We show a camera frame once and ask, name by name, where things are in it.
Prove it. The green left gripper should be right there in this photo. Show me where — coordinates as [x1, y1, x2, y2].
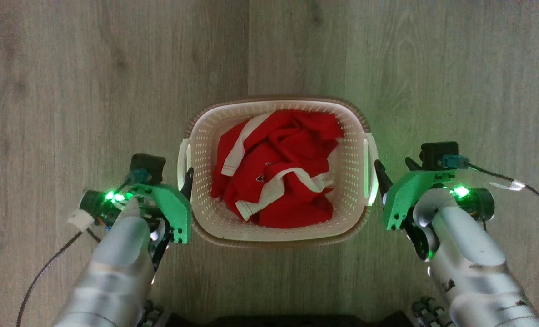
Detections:
[131, 167, 195, 245]

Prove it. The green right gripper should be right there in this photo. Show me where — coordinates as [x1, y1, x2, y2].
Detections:
[374, 159, 457, 231]

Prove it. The white plastic laundry basket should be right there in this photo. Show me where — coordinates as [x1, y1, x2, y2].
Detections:
[177, 95, 380, 248]

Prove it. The red garment with white trim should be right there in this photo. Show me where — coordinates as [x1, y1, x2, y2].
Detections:
[210, 109, 345, 229]

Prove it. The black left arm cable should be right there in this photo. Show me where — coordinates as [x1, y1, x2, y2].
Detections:
[16, 210, 102, 327]

